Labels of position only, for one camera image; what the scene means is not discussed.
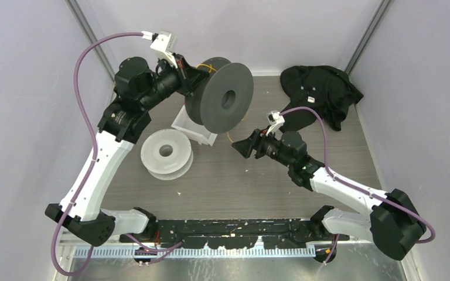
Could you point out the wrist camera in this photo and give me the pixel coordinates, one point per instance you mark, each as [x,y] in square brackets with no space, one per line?
[276,121]
[162,45]

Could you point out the black cloth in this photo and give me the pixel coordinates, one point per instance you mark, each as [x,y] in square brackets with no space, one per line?
[325,89]

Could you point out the black perforated spool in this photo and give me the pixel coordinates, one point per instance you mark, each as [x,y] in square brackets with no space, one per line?
[222,100]

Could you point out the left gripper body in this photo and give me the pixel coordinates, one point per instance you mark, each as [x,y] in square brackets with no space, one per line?
[167,81]

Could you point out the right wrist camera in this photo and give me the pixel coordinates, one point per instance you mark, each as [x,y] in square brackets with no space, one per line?
[276,121]

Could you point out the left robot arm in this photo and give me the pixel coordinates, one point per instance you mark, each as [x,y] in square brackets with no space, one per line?
[80,211]

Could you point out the near white plastic bin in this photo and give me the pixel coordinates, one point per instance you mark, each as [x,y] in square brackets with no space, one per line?
[192,130]

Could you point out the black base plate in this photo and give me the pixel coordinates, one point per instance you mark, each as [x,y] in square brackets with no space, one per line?
[284,233]

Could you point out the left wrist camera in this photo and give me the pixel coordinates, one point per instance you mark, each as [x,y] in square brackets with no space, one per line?
[162,45]

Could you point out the white perforated spool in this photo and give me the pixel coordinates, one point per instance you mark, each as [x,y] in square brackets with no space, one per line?
[167,154]

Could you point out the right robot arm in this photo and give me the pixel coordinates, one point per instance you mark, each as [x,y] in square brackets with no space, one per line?
[387,219]

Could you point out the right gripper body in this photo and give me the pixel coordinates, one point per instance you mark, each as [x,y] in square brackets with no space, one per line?
[269,146]

